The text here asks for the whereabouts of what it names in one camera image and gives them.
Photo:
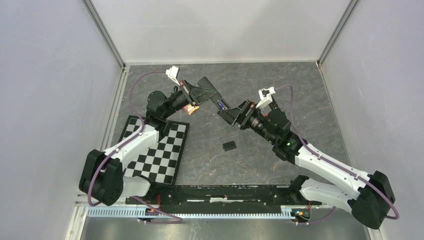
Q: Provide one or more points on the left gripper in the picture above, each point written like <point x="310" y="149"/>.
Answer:
<point x="197" y="95"/>

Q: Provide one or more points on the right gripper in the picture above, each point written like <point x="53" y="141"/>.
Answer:
<point x="247" y="109"/>

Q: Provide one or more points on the black battery cover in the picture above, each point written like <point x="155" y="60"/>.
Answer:
<point x="228" y="146"/>

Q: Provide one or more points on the black remote control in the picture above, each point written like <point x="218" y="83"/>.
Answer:
<point x="220" y="99"/>

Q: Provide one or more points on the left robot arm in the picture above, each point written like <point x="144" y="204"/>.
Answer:
<point x="102" y="178"/>

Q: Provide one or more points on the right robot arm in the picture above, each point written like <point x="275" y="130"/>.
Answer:
<point x="368" y="197"/>

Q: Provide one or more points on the red yellow small box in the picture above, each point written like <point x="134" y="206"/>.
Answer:
<point x="190" y="109"/>

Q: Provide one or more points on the checkerboard calibration board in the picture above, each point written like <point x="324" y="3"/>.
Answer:
<point x="160" y="163"/>

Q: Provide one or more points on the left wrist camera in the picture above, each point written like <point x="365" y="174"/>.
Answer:
<point x="172" y="74"/>

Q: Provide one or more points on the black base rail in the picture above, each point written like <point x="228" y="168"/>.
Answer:
<point x="225" y="199"/>

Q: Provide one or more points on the white cable comb strip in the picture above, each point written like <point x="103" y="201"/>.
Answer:
<point x="142" y="212"/>

